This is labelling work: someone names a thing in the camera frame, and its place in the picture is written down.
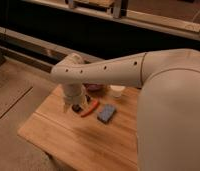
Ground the wooden rail frame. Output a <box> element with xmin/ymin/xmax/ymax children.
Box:
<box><xmin>24</xmin><ymin>0</ymin><xmax>200</xmax><ymax>41</ymax></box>

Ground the dark brown rectangular block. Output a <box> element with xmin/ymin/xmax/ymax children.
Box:
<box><xmin>72</xmin><ymin>95</ymin><xmax>91</xmax><ymax>113</ymax></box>

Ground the wooden table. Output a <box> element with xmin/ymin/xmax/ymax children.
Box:
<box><xmin>18</xmin><ymin>87</ymin><xmax>139</xmax><ymax>171</ymax></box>

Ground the blue sponge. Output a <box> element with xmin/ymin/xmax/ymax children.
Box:
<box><xmin>97</xmin><ymin>104</ymin><xmax>116</xmax><ymax>123</ymax></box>

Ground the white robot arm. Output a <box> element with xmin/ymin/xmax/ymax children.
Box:
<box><xmin>51</xmin><ymin>49</ymin><xmax>200</xmax><ymax>171</ymax></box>

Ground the white ceramic cup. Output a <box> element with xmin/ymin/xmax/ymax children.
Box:
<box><xmin>110</xmin><ymin>85</ymin><xmax>125</xmax><ymax>98</ymax></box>

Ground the orange carrot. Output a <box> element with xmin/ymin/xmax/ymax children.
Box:
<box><xmin>81</xmin><ymin>100</ymin><xmax>99</xmax><ymax>117</ymax></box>

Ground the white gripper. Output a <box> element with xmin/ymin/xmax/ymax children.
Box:
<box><xmin>62</xmin><ymin>84</ymin><xmax>88</xmax><ymax>113</ymax></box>

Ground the purple bowl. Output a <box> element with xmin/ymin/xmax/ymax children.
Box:
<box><xmin>85</xmin><ymin>84</ymin><xmax>104</xmax><ymax>92</ymax></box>

